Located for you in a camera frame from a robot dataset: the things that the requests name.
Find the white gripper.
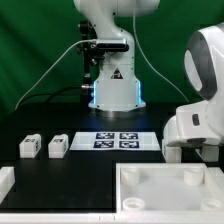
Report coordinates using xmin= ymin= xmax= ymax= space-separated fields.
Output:
xmin=162 ymin=103 xmax=224 ymax=148

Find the white square tabletop part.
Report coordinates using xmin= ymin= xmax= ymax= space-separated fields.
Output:
xmin=116 ymin=163 xmax=224 ymax=212

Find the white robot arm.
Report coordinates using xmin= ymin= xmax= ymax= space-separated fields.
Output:
xmin=73 ymin=0 xmax=224 ymax=147

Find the white marker sheet with tags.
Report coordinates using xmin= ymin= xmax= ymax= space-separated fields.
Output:
xmin=70 ymin=132 xmax=160 ymax=151

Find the white obstacle fence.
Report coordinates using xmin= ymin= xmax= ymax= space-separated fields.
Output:
xmin=0 ymin=166 xmax=224 ymax=224

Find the black cable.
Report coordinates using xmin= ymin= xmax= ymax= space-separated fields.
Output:
xmin=19 ymin=86 xmax=84 ymax=108

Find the white cable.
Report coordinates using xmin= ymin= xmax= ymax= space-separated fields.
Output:
xmin=14 ymin=39 xmax=98 ymax=111

